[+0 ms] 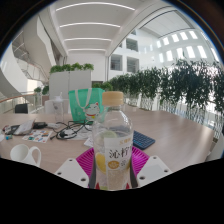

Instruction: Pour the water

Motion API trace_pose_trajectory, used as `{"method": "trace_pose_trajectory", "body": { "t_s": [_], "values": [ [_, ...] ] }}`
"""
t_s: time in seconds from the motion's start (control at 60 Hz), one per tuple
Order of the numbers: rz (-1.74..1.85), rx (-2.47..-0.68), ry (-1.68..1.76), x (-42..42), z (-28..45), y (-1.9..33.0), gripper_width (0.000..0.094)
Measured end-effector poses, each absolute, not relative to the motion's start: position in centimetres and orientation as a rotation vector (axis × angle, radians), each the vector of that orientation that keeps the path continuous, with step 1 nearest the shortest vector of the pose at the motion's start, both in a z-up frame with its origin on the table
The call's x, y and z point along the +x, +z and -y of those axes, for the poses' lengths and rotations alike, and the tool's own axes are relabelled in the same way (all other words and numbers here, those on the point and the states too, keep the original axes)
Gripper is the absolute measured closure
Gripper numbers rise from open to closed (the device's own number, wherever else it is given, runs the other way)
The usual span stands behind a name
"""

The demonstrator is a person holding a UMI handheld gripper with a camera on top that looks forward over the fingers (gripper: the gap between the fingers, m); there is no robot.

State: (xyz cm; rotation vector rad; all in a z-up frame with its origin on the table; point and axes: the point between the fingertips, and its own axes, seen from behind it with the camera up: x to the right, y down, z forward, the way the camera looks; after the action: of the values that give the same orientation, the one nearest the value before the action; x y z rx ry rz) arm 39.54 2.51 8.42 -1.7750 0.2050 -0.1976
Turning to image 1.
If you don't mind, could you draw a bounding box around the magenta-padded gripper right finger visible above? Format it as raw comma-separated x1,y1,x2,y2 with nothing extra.
128,146,174,189

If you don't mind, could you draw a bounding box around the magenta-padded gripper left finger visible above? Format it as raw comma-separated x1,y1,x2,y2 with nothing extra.
54,146,98,190

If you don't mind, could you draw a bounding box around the clear drink bottle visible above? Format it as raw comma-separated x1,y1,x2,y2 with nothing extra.
92,91,134,191

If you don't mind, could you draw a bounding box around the clear plastic water bottle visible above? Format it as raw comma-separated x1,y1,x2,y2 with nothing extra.
53,93,65,124

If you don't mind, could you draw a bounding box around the dark blue keyboard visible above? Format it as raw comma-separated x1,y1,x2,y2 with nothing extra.
132,130,156,150

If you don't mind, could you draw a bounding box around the colourful sticker sheet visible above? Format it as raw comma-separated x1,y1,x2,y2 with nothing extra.
21,129,54,144

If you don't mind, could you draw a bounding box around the white mug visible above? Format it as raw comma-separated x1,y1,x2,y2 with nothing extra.
9,143,42,168

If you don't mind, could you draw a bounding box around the small black device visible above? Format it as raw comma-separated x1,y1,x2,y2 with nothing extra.
33,121,48,130

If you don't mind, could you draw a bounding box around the white chair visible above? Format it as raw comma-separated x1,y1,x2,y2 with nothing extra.
44,98,69,115

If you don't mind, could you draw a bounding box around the green tote bag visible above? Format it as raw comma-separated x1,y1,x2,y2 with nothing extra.
68,87,106,124

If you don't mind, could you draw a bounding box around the black office chair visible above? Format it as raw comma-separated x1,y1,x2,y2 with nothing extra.
14,103,29,114

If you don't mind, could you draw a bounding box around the brown planter with green plants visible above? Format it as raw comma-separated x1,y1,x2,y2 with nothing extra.
33,85,50,105

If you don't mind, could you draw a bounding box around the row of tall green plants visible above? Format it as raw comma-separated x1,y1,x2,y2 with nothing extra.
93,59,224,131

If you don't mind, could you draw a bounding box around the white cabinet topped with plants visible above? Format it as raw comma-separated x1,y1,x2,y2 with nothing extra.
49,62,95,101

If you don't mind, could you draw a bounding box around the group of ceiling light strips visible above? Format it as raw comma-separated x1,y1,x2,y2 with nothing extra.
54,1,136,53

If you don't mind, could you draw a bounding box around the black cable bundle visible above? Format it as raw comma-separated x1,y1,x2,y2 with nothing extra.
49,119,93,140

